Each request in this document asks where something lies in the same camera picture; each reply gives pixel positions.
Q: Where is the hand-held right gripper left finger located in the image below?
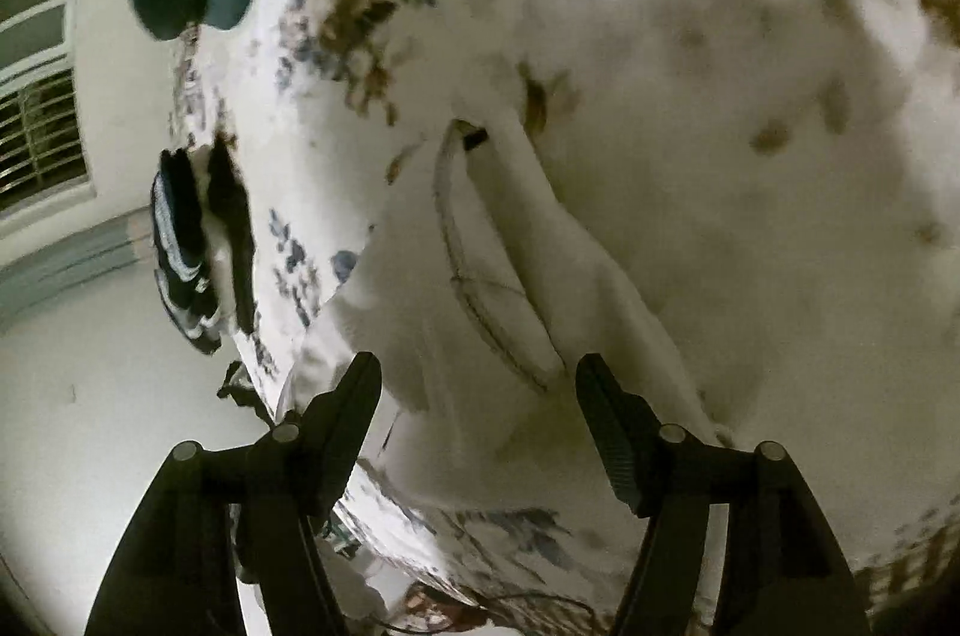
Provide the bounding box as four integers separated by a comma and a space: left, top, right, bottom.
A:
82, 351, 383, 636

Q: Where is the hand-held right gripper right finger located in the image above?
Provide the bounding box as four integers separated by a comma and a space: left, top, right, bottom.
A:
574, 353, 871, 636

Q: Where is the white garment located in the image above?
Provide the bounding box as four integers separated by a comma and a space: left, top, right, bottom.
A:
276, 120, 740, 509

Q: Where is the dark striped garment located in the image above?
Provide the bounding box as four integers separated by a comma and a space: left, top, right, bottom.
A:
150, 148, 224, 353

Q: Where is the black garment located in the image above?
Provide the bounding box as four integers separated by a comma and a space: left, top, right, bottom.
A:
206, 132, 260, 337

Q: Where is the floral bed sheet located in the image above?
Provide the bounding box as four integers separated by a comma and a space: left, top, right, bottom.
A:
169, 0, 960, 636

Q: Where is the window with grille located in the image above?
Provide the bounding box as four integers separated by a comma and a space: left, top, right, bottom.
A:
0, 0, 98, 217

